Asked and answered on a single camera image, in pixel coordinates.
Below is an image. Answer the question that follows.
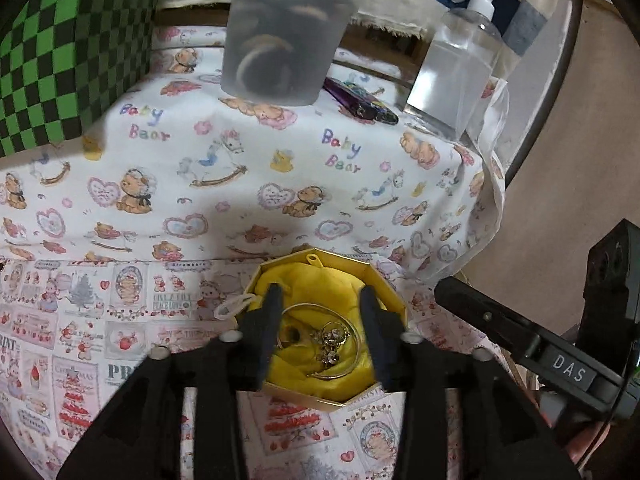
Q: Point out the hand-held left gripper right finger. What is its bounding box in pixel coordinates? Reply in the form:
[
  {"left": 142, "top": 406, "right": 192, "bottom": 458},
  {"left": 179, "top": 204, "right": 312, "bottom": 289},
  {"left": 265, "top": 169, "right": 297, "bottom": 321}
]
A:
[{"left": 359, "top": 286, "right": 583, "bottom": 480}]

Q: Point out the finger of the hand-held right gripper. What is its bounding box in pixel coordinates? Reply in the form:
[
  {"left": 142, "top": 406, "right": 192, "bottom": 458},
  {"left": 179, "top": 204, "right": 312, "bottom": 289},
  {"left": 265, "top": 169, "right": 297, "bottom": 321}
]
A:
[{"left": 433, "top": 277, "right": 547, "bottom": 362}]

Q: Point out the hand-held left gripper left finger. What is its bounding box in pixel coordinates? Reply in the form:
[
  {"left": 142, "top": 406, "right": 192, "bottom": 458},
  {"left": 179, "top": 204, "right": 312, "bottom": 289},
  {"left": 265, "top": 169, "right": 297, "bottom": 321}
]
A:
[{"left": 55, "top": 282, "right": 284, "bottom": 480}]

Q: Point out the silver bangle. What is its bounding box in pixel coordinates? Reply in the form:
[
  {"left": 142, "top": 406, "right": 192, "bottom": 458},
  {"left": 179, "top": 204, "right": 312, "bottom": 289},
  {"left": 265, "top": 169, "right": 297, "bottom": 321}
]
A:
[{"left": 281, "top": 302, "right": 364, "bottom": 380}]

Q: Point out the silver chain bracelet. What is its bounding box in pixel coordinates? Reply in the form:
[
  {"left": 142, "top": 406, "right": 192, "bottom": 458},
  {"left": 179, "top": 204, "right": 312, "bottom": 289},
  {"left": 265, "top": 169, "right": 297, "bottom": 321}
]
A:
[{"left": 312, "top": 322, "right": 352, "bottom": 367}]

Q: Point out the gold octagonal box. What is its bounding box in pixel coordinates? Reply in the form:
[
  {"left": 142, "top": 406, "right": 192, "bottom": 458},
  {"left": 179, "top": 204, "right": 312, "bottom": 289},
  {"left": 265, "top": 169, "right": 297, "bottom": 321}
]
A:
[{"left": 243, "top": 246, "right": 407, "bottom": 414}]

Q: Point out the white plastic loop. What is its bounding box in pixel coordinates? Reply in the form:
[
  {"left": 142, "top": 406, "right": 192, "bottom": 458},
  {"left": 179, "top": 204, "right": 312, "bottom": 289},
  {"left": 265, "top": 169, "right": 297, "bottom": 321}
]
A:
[{"left": 214, "top": 293, "right": 259, "bottom": 321}]

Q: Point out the yellow cloth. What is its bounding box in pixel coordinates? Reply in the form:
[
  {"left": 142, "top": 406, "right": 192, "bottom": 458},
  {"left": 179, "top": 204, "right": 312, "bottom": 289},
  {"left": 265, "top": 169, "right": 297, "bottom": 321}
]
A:
[{"left": 254, "top": 254, "right": 389, "bottom": 397}]

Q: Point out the bear print cloth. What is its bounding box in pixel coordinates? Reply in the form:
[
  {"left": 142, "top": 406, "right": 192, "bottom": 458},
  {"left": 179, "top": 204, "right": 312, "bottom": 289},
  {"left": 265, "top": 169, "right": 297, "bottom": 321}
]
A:
[{"left": 0, "top": 25, "right": 509, "bottom": 283}]

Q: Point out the clear spray bottle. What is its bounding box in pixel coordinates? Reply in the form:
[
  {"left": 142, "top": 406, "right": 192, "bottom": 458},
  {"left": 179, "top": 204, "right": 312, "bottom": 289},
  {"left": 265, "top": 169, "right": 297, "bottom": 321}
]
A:
[{"left": 404, "top": 0, "right": 510, "bottom": 142}]

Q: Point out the purple lighter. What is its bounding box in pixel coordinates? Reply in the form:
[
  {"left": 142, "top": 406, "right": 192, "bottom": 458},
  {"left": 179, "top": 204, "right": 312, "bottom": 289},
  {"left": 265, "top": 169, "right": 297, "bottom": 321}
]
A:
[{"left": 322, "top": 77, "right": 377, "bottom": 119}]

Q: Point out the translucent plastic container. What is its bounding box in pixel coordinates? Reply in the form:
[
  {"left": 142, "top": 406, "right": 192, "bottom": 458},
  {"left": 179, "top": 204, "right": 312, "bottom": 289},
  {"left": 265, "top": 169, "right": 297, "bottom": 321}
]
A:
[{"left": 220, "top": 0, "right": 369, "bottom": 107}]

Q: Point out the green checkered tissue box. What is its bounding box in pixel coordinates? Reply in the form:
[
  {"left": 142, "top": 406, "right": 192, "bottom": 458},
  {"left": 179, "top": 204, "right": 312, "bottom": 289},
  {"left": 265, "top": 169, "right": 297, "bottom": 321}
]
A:
[{"left": 0, "top": 0, "right": 168, "bottom": 159}]

